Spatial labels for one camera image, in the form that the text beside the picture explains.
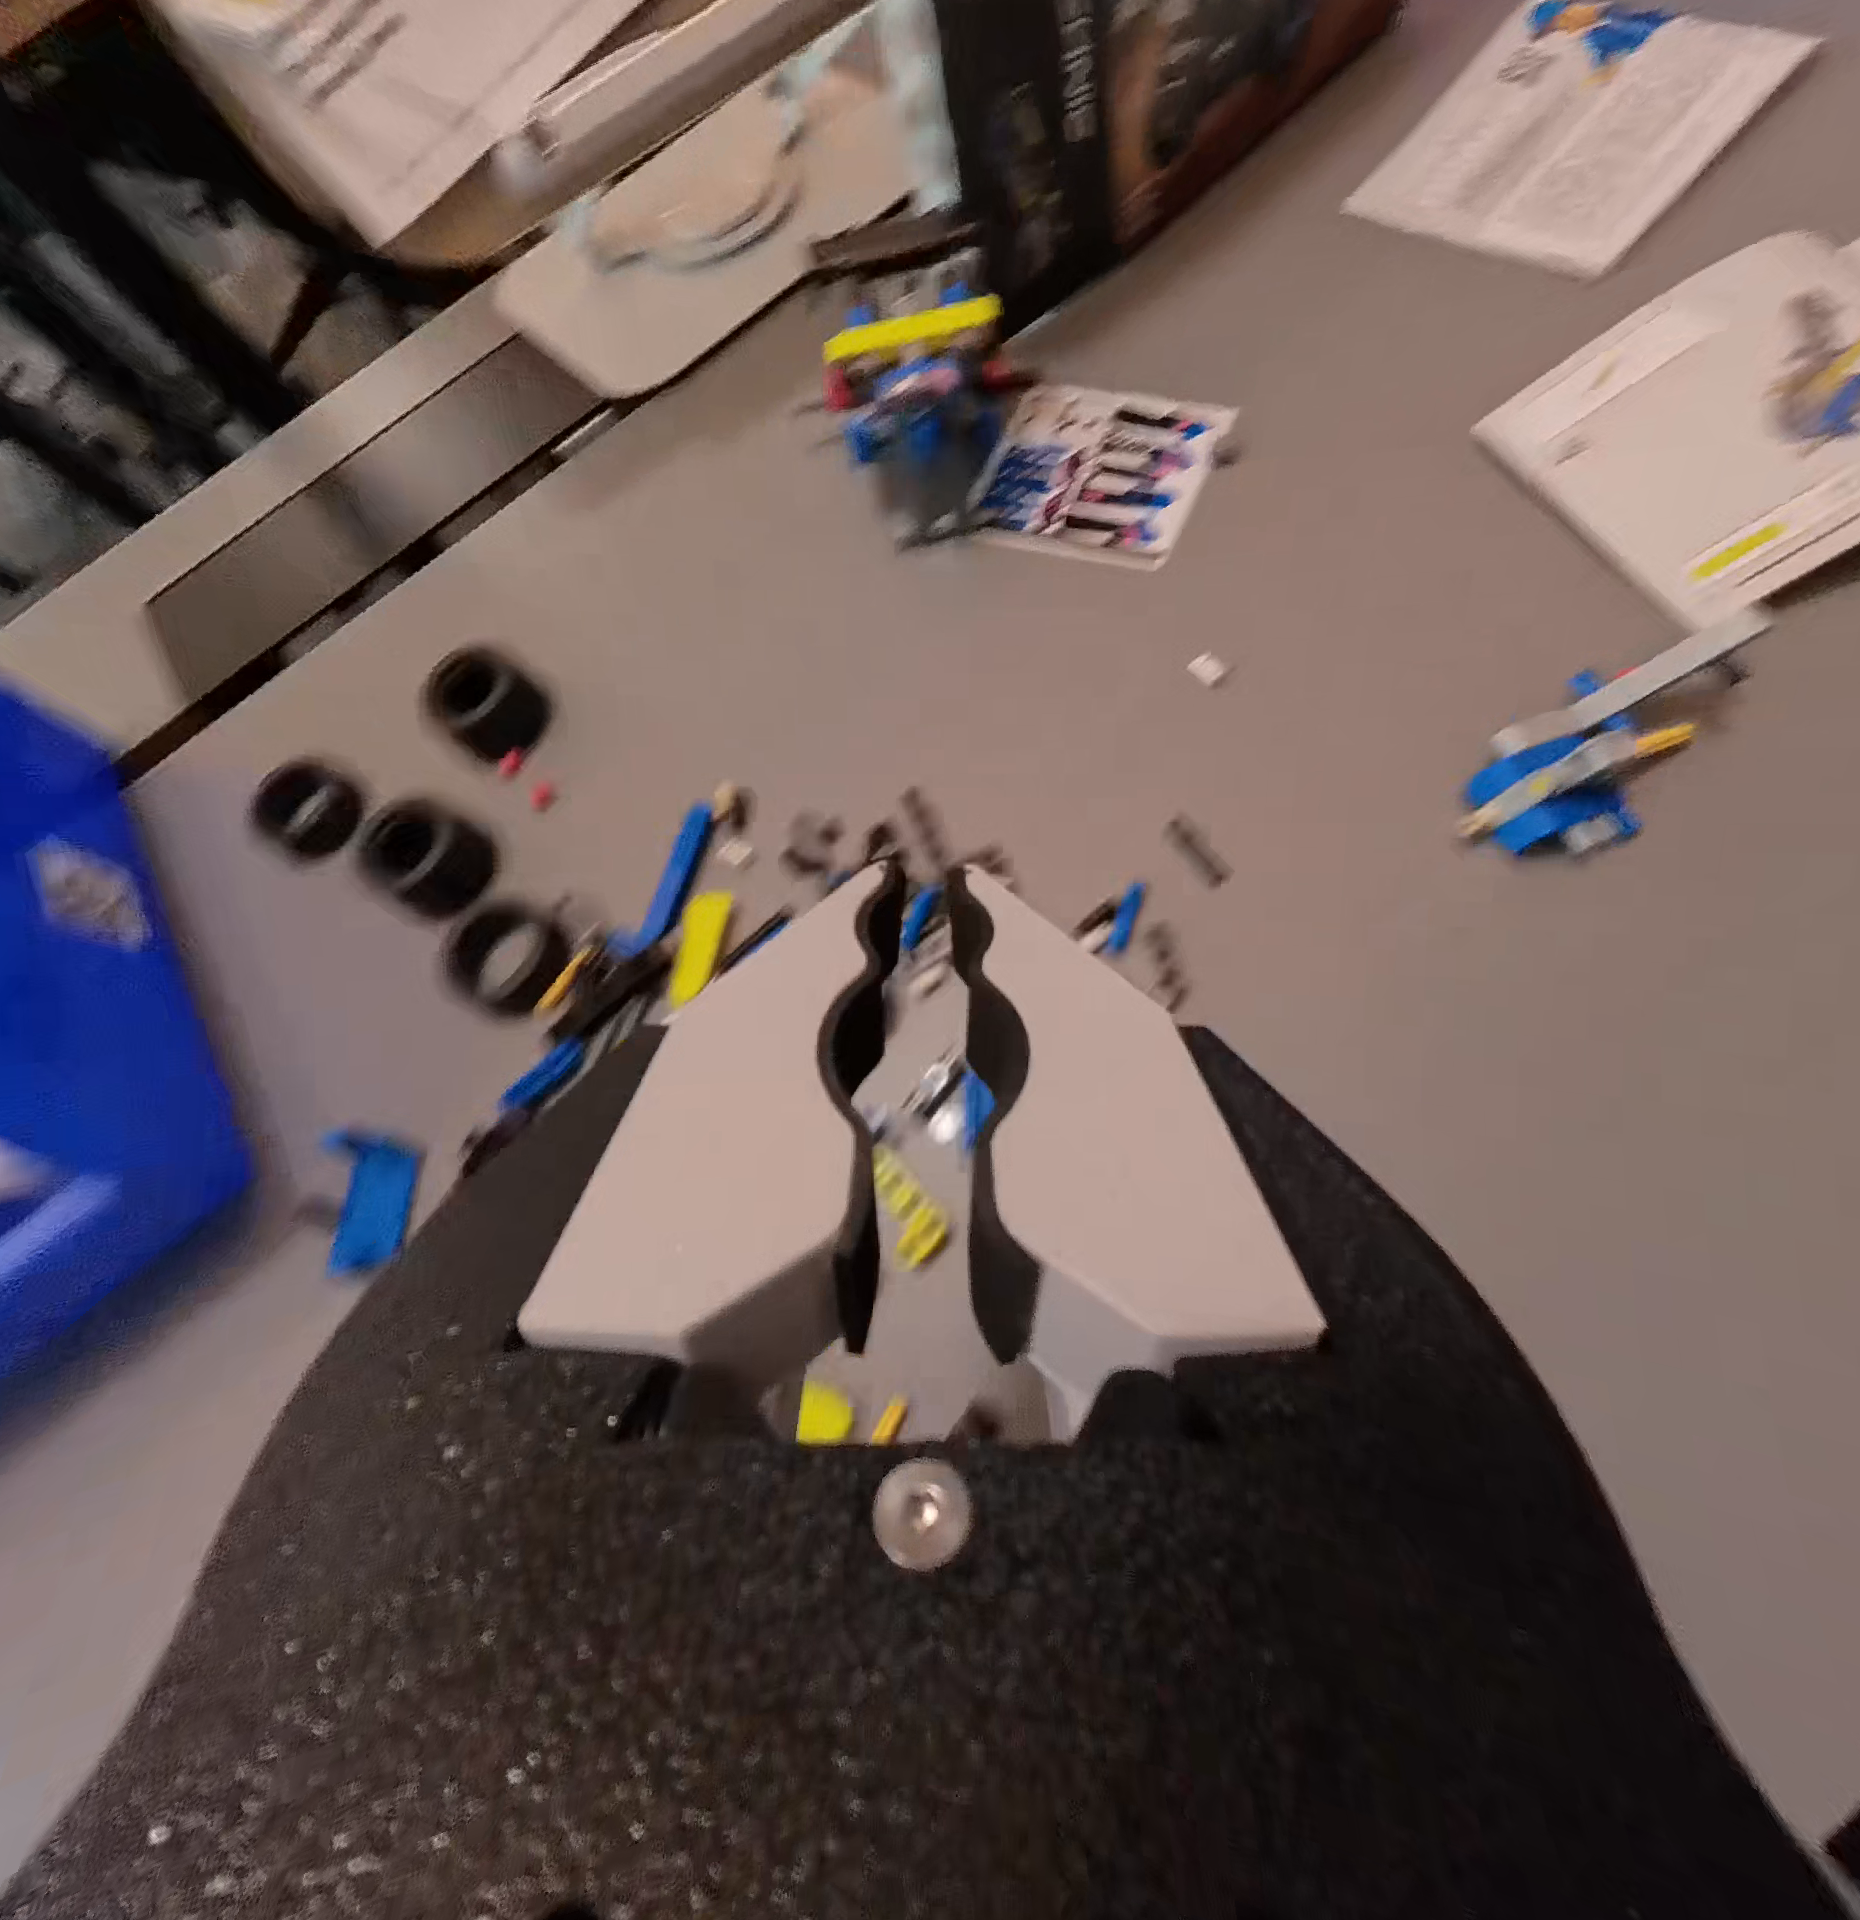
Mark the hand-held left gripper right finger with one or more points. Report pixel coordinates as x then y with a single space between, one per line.
1139 1186

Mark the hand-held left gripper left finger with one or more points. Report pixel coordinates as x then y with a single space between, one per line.
691 1199

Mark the pile of lego pieces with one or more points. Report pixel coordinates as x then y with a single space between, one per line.
701 946

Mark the small blue grey lego assembly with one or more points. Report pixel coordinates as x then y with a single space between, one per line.
1574 767

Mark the black rubber lego tire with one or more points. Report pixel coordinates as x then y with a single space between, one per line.
308 811
487 701
504 961
420 860

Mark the black lego pin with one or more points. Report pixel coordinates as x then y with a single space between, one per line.
1196 851

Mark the lego sticker sheet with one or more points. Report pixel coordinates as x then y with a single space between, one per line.
1095 473

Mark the partly built lego vehicle chassis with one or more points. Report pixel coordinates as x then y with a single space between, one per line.
916 390

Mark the dark cardboard lego box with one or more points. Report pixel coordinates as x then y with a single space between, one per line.
1111 121

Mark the blue plastic bin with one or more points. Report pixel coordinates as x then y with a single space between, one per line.
76 1052

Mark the tan cardboard piece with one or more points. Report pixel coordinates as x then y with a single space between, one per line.
643 314

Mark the open instruction booklet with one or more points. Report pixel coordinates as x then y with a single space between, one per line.
1695 435

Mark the dark storage shelf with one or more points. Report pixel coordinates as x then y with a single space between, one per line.
104 300

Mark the white printed paper leaflet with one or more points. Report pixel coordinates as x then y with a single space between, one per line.
1574 136

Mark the white paper sheet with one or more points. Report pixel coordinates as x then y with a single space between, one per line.
389 92

